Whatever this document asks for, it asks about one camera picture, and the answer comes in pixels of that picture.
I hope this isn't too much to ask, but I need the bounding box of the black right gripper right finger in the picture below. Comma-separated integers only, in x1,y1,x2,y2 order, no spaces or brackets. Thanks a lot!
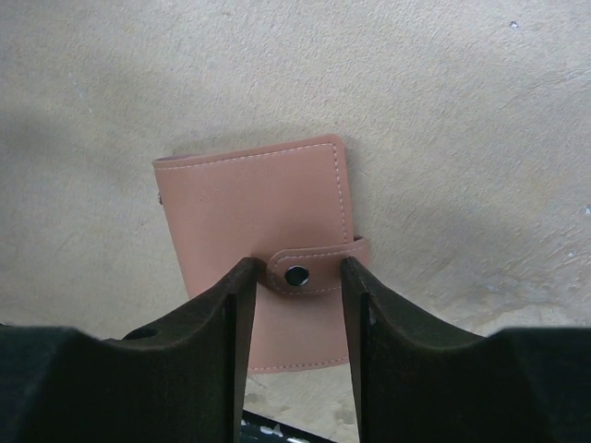
340,257,590,442

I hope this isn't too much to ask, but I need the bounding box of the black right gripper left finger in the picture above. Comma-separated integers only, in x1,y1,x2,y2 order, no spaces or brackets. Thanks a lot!
1,258,257,442

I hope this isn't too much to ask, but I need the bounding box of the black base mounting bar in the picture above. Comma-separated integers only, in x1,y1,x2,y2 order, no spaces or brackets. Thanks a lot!
238,410,333,443

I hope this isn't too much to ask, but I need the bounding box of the pink leather card holder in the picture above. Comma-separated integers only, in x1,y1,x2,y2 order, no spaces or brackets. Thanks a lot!
153,135,369,374

